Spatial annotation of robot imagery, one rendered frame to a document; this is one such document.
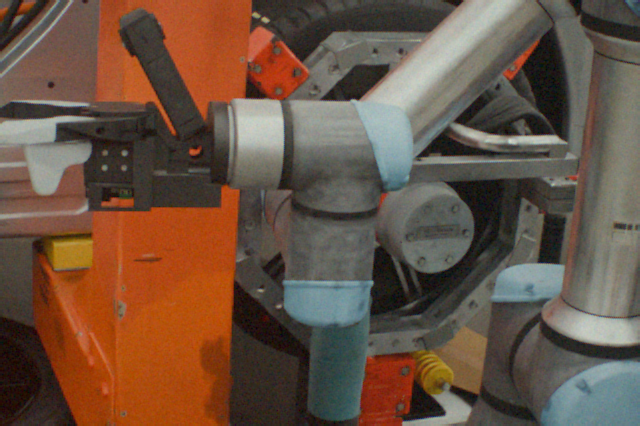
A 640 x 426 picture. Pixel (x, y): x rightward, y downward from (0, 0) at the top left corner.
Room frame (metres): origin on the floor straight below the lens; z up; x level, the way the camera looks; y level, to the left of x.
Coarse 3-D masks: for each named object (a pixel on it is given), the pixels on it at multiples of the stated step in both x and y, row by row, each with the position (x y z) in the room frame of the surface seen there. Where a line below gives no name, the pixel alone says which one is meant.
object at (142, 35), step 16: (128, 16) 1.03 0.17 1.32; (144, 16) 1.02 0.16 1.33; (128, 32) 1.02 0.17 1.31; (144, 32) 1.02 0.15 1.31; (160, 32) 1.03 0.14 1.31; (128, 48) 1.03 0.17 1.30; (144, 48) 1.02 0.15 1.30; (160, 48) 1.02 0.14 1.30; (144, 64) 1.02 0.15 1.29; (160, 64) 1.02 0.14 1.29; (160, 80) 1.02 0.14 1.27; (176, 80) 1.02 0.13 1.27; (160, 96) 1.02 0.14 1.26; (176, 96) 1.02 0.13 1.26; (176, 112) 1.02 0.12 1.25; (192, 112) 1.02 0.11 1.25; (176, 128) 1.02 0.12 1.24; (192, 128) 1.02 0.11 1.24
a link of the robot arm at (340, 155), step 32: (288, 128) 1.03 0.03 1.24; (320, 128) 1.04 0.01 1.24; (352, 128) 1.04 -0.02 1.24; (384, 128) 1.05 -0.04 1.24; (288, 160) 1.02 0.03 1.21; (320, 160) 1.03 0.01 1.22; (352, 160) 1.03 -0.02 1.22; (384, 160) 1.04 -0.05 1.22; (320, 192) 1.04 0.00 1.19; (352, 192) 1.03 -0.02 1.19; (384, 192) 1.06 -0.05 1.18
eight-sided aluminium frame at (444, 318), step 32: (352, 32) 2.03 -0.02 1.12; (320, 64) 1.97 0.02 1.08; (352, 64) 1.98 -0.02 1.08; (288, 96) 1.95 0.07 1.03; (320, 96) 1.97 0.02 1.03; (512, 128) 2.15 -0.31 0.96; (256, 192) 1.93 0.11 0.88; (512, 192) 2.16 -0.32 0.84; (256, 224) 1.93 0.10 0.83; (512, 224) 2.13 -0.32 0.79; (256, 256) 1.93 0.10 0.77; (480, 256) 2.15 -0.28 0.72; (512, 256) 2.11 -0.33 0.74; (256, 288) 1.93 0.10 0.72; (448, 288) 2.13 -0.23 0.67; (480, 288) 2.09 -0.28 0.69; (288, 320) 1.96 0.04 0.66; (384, 320) 2.08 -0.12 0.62; (416, 320) 2.09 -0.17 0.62; (448, 320) 2.07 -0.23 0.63; (384, 352) 2.03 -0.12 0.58
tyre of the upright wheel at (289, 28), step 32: (256, 0) 2.20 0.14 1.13; (288, 0) 2.14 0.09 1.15; (320, 0) 2.09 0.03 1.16; (352, 0) 2.08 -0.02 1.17; (384, 0) 2.10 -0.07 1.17; (416, 0) 2.12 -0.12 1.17; (288, 32) 2.03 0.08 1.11; (320, 32) 2.05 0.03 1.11; (384, 32) 2.09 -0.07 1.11; (416, 32) 2.12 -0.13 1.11; (256, 96) 2.01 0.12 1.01; (256, 320) 2.02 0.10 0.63; (288, 352) 2.06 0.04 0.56
